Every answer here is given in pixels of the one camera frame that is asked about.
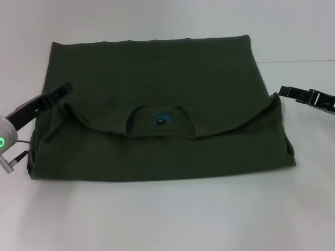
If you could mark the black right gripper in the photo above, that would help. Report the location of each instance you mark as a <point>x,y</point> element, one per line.
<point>323,102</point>

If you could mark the white and silver left robot arm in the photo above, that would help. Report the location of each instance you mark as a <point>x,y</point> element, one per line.
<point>6,141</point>

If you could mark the dark green FREE! t-shirt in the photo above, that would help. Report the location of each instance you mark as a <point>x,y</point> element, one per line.
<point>162,104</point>

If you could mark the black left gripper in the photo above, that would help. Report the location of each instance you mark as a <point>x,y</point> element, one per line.
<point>23,112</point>

